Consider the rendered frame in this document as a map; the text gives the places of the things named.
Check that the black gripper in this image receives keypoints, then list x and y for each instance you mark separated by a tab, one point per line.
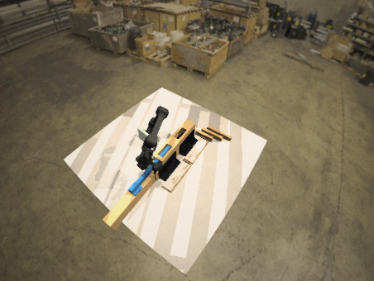
155	166

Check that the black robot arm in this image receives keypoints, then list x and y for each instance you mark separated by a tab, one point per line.
151	140

